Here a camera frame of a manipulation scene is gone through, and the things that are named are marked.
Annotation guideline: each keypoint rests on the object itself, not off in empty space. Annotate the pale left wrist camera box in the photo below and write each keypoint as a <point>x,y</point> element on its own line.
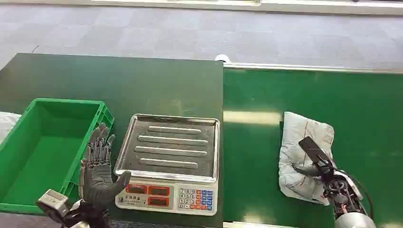
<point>54,201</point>

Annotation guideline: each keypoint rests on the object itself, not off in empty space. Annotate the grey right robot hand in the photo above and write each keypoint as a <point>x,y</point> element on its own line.
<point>318,159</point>

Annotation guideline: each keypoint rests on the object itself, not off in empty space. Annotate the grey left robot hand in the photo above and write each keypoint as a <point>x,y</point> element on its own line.
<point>97,184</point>

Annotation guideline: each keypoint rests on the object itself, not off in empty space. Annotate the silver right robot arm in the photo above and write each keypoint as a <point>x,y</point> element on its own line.
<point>354,222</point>

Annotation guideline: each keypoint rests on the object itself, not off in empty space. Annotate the small white round object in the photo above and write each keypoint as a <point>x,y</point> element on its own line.
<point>222,58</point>

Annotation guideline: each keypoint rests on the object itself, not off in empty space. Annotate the green conveyor belt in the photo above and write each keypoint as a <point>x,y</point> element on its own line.
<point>283,94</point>

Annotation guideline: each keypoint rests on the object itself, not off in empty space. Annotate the silver conveyor side rail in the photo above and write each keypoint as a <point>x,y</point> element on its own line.
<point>311,68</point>

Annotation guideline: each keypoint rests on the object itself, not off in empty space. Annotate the grey plastic parcel bag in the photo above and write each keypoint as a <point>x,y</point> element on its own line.
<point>297,151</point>

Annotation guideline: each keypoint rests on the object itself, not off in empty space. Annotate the green plastic crate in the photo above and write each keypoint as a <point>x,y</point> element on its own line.
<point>44,154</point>

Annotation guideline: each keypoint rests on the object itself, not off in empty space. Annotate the white scale with steel tray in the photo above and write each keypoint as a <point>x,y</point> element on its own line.
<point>170,163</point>

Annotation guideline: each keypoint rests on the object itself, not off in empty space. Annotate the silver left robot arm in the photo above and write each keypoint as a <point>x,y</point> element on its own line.
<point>86,217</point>

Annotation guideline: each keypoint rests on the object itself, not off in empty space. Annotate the white parcel bag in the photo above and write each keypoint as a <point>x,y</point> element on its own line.
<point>7,124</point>

